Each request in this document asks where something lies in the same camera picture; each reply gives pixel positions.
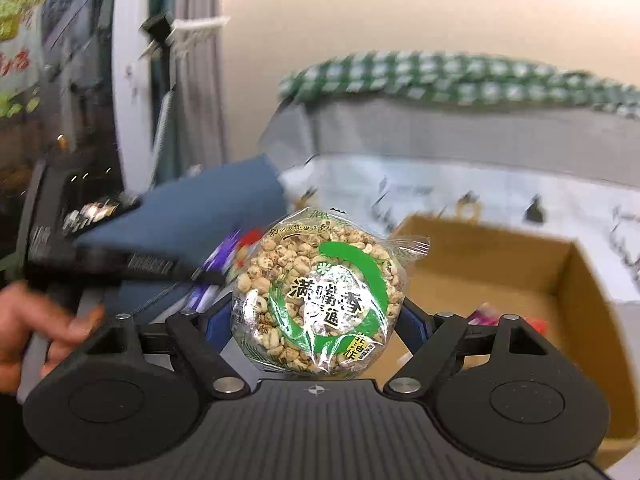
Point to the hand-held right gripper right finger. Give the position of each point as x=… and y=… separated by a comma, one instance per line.
x=412, y=325

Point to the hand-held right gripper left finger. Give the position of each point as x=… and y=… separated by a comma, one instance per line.
x=190, y=345

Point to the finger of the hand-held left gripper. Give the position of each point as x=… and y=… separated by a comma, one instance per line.
x=150, y=267

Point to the violet white snack packet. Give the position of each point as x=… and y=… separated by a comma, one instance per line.
x=215, y=260

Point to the magenta snack bar packet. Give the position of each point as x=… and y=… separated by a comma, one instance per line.
x=482, y=316

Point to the round puffed grain snack bag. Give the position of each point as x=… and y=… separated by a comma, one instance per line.
x=310, y=305

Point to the cardboard box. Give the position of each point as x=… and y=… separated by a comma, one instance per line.
x=525, y=270

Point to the person's left hand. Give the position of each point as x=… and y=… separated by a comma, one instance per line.
x=25, y=330

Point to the blue pillow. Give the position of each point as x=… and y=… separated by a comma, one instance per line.
x=200, y=210

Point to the glass window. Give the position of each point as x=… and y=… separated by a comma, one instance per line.
x=55, y=85

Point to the grey curtain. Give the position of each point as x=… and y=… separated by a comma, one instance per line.
x=195, y=85

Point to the black clip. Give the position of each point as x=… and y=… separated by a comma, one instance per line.
x=157, y=30

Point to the green checked cloth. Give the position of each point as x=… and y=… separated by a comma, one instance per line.
x=450, y=77

